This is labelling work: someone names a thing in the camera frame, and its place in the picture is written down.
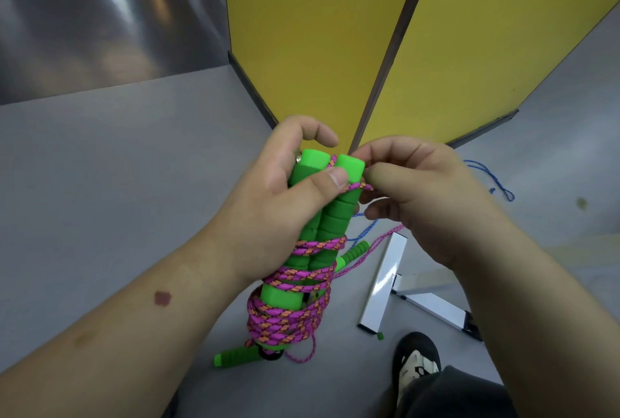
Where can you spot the dark grey trouser leg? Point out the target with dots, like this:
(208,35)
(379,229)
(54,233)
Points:
(455,396)

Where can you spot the person's right middle finger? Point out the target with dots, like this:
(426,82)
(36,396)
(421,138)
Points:
(382,210)

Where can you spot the black and white shoe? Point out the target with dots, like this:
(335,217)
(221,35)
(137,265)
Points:
(415,364)

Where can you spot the person's left thumb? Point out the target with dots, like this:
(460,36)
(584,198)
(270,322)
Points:
(315,187)

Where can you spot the person's right forearm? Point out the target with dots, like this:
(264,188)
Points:
(537,316)

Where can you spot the yellow partition panel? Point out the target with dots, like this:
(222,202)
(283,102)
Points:
(310,30)
(484,39)

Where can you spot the person's right hand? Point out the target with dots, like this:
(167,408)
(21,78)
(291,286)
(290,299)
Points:
(436,204)

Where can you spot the person's right thumb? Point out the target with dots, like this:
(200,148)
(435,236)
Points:
(397,178)

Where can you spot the person's left forearm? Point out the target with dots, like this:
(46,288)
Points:
(126,325)

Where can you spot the person's left hand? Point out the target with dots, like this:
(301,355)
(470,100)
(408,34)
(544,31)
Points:
(261,219)

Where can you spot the white metal stand frame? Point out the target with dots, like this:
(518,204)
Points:
(382,282)

